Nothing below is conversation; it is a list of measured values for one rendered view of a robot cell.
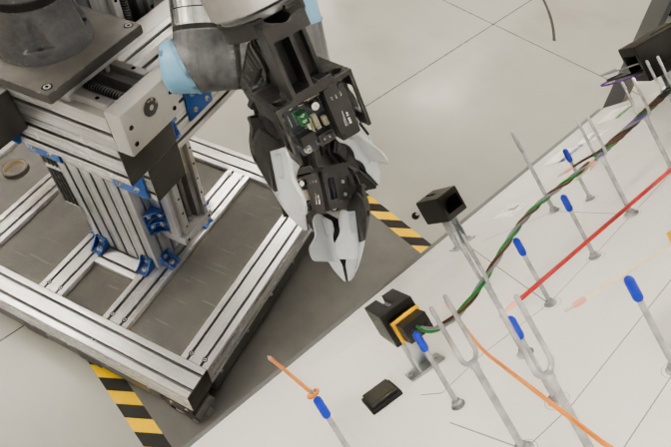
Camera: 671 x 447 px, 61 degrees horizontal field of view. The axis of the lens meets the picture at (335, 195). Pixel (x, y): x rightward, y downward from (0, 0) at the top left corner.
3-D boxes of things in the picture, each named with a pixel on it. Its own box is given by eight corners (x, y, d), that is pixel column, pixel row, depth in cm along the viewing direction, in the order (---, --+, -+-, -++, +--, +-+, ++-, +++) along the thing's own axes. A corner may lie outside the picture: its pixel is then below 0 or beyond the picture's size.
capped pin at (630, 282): (663, 376, 44) (614, 282, 43) (668, 363, 45) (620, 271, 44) (684, 376, 43) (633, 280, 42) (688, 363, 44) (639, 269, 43)
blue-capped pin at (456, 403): (460, 397, 56) (417, 325, 55) (467, 403, 54) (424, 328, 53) (448, 407, 55) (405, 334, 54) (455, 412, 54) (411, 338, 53)
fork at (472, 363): (524, 462, 43) (435, 308, 42) (507, 456, 45) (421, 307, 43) (539, 444, 44) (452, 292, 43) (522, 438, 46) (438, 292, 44)
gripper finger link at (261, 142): (260, 196, 52) (249, 102, 48) (255, 190, 53) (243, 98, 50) (307, 184, 54) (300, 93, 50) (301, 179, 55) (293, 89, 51)
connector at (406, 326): (413, 319, 63) (405, 304, 63) (434, 327, 59) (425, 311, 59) (392, 335, 63) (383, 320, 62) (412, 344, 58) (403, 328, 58)
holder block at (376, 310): (408, 315, 68) (392, 287, 67) (428, 325, 62) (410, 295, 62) (380, 335, 67) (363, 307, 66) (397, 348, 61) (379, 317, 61)
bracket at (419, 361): (436, 352, 67) (415, 317, 66) (445, 358, 64) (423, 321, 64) (404, 375, 66) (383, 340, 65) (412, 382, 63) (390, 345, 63)
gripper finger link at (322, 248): (309, 291, 71) (294, 220, 71) (332, 279, 76) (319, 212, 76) (330, 290, 70) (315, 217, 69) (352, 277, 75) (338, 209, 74)
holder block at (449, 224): (438, 239, 106) (412, 194, 104) (483, 235, 95) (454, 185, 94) (422, 253, 104) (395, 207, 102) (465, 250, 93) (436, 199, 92)
